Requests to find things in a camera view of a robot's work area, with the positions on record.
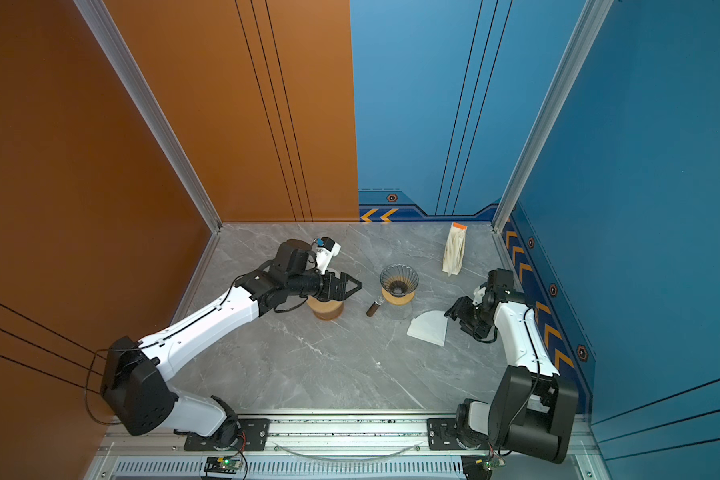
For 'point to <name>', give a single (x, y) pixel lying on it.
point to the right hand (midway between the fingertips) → (450, 318)
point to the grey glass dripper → (399, 279)
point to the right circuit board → (480, 467)
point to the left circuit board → (222, 465)
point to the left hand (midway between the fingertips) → (352, 281)
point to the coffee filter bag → (454, 257)
